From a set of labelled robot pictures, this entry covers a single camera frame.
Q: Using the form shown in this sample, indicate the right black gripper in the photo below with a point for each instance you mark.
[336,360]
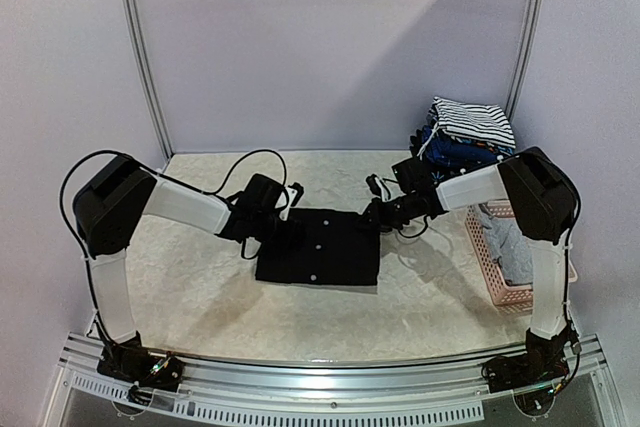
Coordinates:
[376,212]

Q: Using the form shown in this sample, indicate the black garment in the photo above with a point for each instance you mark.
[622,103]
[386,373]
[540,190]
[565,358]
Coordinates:
[321,247]

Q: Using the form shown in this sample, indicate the black white striped shirt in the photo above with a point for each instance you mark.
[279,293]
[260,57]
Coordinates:
[478,122]

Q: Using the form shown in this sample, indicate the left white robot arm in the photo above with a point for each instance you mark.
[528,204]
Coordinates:
[110,206]

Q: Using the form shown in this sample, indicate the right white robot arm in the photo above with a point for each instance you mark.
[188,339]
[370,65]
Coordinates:
[545,204]

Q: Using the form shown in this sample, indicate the pink plastic laundry basket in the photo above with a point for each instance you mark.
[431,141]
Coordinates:
[509,299]

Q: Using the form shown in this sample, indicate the dark blue folded garment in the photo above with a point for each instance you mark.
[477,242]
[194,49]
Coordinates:
[452,158]

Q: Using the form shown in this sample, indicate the blue orange patterned shorts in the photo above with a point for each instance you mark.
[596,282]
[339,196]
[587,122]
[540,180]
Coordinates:
[454,141]

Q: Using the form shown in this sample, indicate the grey garment in basket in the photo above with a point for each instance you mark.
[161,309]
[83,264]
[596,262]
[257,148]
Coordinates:
[507,247]

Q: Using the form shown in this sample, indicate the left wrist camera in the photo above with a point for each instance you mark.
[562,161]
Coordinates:
[288,199]

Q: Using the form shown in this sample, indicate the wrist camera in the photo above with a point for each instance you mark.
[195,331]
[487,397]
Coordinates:
[288,199]
[379,188]

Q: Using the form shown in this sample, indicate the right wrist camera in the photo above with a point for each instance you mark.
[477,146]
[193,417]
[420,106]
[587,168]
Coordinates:
[379,188]

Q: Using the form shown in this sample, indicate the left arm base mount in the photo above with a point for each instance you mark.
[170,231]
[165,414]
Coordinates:
[133,363]

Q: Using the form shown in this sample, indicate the aluminium front rail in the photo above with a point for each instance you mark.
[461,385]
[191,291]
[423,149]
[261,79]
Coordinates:
[446,391]

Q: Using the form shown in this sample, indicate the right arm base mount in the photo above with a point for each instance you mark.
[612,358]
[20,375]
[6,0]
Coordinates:
[543,361]

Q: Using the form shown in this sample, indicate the right aluminium corner post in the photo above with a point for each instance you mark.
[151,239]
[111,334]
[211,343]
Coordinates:
[525,49]

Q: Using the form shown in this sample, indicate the aluminium corner post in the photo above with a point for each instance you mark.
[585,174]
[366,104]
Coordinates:
[525,49]
[139,49]

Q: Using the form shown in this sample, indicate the left aluminium corner post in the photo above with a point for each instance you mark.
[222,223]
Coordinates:
[139,49]

